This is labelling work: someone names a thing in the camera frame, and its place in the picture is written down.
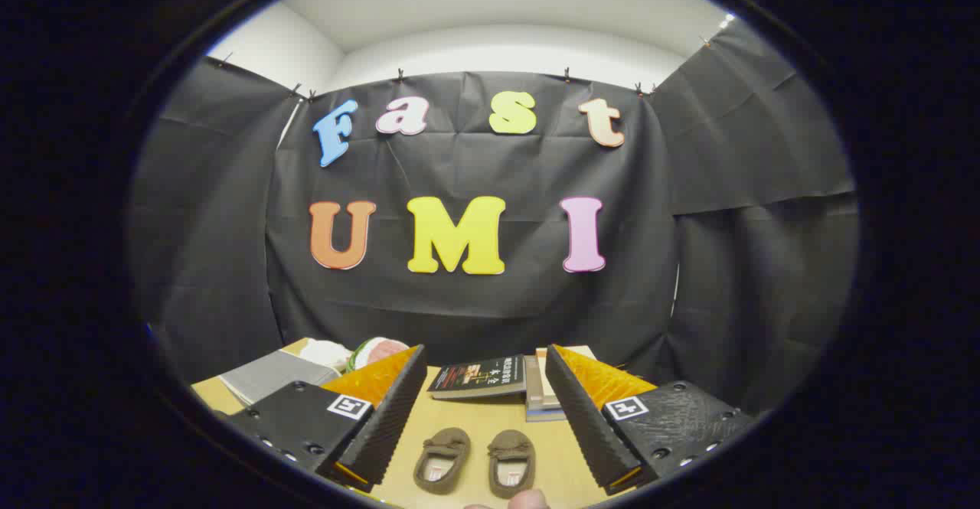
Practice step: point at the watermelon slice plush toy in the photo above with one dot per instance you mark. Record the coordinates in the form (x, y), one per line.
(383, 352)

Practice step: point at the white plush toy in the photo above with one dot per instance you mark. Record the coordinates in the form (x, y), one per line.
(325, 352)

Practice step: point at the grey cover book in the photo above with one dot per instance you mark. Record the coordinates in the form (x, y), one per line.
(532, 386)

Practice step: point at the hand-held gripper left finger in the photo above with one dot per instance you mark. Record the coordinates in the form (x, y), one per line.
(390, 417)

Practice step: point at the blue cover book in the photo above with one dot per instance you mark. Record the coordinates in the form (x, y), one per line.
(543, 416)

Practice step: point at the grey fabric storage box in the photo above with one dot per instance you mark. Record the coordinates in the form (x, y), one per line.
(268, 375)

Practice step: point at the brown fuzzy slipper shoe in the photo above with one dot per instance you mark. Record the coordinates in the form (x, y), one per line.
(442, 455)
(511, 459)

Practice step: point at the black cover book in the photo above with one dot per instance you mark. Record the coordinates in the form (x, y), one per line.
(475, 375)

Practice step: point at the black backdrop cloth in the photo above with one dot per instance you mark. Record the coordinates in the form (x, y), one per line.
(459, 164)

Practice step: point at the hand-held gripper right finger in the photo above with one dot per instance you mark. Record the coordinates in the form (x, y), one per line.
(578, 417)

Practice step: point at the tan cover book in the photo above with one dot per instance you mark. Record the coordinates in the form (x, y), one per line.
(545, 379)

